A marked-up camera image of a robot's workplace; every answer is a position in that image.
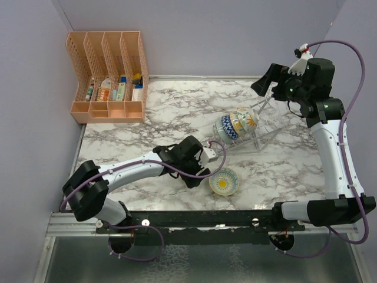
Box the teal ceramic bowl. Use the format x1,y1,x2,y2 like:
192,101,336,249
215,119,233,144

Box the blue orange floral bowl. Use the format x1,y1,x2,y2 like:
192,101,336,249
229,111,247,136

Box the white wire dish rack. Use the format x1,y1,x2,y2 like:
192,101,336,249
213,97,285,156

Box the yellow blue rimmed bowl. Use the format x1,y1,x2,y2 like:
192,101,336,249
209,167,239,196

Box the red patterned bowl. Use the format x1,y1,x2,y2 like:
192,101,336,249
221,115,245,140

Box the white flat packet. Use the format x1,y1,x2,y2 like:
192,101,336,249
132,88,143,101

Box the aluminium frame rail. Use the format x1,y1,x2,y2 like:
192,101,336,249
47,213,359,237

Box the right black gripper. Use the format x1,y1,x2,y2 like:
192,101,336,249
252,62,311,104

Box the teal white box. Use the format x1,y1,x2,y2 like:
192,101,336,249
112,82,127,101

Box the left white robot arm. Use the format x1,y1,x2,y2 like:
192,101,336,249
62,136,218,233

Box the small bottles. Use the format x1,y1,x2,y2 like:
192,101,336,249
85,83,94,101

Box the yellow black toy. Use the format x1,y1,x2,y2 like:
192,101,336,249
133,73,143,85

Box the black mounting base rail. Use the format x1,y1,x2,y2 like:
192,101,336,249
96,210,305,245

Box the peach plastic desk organizer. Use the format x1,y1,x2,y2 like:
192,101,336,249
66,31,149,124

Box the orange white box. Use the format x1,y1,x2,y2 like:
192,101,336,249
97,77,111,102

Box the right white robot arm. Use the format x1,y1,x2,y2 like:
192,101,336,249
251,58,376,231

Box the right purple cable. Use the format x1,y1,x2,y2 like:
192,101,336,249
275,40,371,258

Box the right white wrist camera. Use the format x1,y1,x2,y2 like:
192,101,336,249
288,44,313,76

